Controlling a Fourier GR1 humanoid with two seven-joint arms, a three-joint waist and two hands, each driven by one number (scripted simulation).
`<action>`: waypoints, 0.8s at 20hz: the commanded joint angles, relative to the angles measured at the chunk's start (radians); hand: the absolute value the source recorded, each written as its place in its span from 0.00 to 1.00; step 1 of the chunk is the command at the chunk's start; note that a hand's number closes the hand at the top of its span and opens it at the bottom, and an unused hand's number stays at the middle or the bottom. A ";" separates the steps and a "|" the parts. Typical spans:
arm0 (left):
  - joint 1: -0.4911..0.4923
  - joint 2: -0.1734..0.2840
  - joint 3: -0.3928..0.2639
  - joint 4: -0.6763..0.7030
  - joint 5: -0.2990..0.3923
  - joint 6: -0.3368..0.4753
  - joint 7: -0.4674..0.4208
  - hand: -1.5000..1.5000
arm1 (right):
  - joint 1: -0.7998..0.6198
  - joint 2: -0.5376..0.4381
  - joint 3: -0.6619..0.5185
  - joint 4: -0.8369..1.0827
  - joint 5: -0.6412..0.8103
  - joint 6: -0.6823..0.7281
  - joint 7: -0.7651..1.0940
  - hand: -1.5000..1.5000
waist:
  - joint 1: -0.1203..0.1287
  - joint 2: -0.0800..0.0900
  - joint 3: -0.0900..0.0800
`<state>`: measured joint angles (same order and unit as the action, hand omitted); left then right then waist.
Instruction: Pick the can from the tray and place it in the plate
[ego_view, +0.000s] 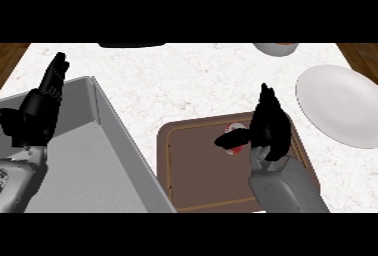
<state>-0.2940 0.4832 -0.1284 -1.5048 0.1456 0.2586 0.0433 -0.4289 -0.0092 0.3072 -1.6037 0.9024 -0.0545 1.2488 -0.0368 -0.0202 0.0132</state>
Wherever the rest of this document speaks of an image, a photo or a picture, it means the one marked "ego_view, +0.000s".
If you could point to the grey round bowl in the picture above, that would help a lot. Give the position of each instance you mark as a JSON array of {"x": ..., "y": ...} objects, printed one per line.
[{"x": 276, "y": 48}]

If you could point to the brown rectangular tray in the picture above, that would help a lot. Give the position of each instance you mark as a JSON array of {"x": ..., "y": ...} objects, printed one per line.
[{"x": 207, "y": 166}]

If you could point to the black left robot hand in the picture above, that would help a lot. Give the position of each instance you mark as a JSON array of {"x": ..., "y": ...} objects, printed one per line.
[{"x": 37, "y": 110}]

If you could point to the white round plate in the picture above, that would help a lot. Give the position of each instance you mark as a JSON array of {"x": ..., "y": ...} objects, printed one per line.
[{"x": 340, "y": 106}]

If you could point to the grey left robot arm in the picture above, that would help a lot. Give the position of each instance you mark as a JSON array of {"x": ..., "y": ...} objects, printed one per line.
[{"x": 20, "y": 180}]

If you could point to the red and white can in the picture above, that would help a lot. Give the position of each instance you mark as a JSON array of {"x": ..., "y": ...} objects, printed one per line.
[{"x": 237, "y": 128}]

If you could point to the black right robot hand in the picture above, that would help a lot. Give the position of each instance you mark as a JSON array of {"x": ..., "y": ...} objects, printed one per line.
[{"x": 268, "y": 123}]

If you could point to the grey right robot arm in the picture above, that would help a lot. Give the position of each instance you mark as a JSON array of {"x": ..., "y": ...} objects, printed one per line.
[{"x": 282, "y": 186}]

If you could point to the grey sink basin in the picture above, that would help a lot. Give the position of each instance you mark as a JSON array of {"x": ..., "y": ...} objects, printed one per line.
[{"x": 83, "y": 156}]

